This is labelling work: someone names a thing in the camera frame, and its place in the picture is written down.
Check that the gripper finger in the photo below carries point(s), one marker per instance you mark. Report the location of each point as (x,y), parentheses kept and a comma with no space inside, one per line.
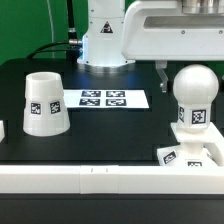
(160,68)

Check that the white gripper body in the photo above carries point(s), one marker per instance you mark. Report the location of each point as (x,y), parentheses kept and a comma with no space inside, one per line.
(174,30)

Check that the white lamp bulb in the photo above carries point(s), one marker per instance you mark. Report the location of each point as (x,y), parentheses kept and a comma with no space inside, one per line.
(195,87)

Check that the white lamp base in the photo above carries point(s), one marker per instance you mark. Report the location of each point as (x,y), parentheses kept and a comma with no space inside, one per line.
(190,151)

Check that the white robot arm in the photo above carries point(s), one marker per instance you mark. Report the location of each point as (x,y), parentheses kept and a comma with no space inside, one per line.
(102,43)

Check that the white lamp shade cone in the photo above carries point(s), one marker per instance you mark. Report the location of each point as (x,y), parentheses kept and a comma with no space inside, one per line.
(45,113)

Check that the white marker sheet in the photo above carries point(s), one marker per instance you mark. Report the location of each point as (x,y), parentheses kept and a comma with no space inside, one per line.
(134,99)

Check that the black vertical cable connector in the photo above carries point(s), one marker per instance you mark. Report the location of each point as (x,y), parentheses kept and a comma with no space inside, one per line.
(73,51)

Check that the white right wall rail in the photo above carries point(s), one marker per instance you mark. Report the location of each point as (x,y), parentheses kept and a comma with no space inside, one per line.
(215,144)

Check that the white wall rail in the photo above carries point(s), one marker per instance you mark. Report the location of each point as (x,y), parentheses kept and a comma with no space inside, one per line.
(215,144)
(111,179)

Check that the white front wall rail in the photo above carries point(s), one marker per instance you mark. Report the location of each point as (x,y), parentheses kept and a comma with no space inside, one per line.
(111,179)

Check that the white left wall block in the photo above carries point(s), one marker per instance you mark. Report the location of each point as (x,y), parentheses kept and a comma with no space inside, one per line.
(2,131)

